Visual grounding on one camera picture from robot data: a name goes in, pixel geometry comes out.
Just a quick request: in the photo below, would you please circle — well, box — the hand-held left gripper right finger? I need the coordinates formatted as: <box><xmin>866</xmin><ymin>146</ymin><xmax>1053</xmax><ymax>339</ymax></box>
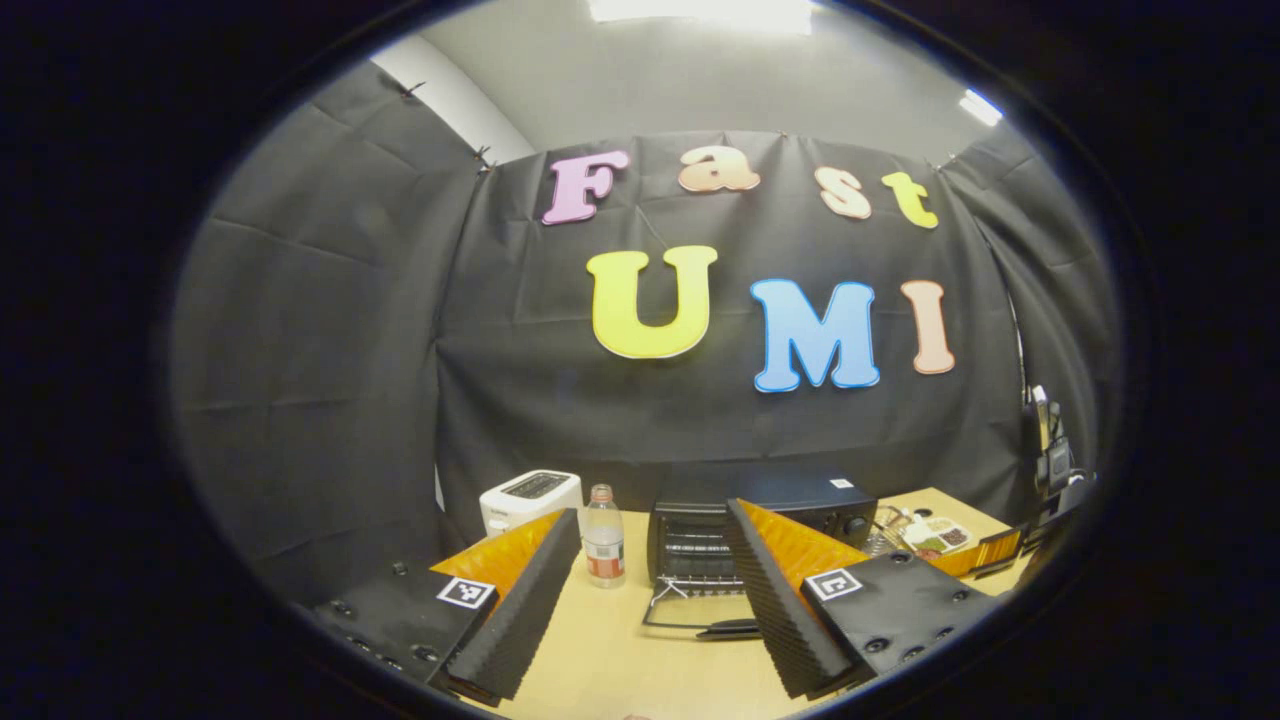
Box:
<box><xmin>724</xmin><ymin>497</ymin><xmax>1001</xmax><ymax>701</ymax></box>

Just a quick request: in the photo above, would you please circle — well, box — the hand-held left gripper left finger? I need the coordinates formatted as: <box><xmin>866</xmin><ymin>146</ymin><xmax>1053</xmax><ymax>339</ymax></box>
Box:
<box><xmin>300</xmin><ymin>507</ymin><xmax>583</xmax><ymax>706</ymax></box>

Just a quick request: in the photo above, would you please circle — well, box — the black electric oven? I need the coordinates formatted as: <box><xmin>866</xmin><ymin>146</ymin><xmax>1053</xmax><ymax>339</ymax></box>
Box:
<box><xmin>640</xmin><ymin>470</ymin><xmax>879</xmax><ymax>641</ymax></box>

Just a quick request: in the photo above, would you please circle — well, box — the white divided dish with beans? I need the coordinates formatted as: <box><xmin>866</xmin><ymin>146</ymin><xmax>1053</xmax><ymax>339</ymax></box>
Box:
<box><xmin>900</xmin><ymin>513</ymin><xmax>973</xmax><ymax>557</ymax></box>

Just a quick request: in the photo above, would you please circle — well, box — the clear plastic bottle red label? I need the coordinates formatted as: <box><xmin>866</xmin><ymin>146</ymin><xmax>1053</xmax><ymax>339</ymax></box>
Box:
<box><xmin>583</xmin><ymin>484</ymin><xmax>627</xmax><ymax>589</ymax></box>

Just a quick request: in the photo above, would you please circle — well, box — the white toaster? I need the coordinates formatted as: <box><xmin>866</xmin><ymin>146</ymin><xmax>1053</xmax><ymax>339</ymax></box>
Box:
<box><xmin>479</xmin><ymin>469</ymin><xmax>584</xmax><ymax>541</ymax></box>

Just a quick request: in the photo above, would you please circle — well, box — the black backdrop cloth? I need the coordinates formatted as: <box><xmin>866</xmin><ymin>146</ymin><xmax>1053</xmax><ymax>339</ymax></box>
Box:
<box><xmin>170</xmin><ymin>60</ymin><xmax>1121</xmax><ymax>611</ymax></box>

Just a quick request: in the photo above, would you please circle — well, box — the large ceiling light panel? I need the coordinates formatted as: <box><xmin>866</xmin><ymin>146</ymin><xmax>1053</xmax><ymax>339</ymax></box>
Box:
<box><xmin>588</xmin><ymin>0</ymin><xmax>816</xmax><ymax>36</ymax></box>

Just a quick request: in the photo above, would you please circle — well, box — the wire oven rack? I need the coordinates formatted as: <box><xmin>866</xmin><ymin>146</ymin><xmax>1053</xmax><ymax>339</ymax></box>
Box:
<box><xmin>652</xmin><ymin>574</ymin><xmax>746</xmax><ymax>603</ymax></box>

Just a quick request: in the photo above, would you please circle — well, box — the wire mesh basket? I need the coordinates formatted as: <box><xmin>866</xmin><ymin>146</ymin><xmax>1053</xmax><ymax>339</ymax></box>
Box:
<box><xmin>865</xmin><ymin>505</ymin><xmax>916</xmax><ymax>556</ymax></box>

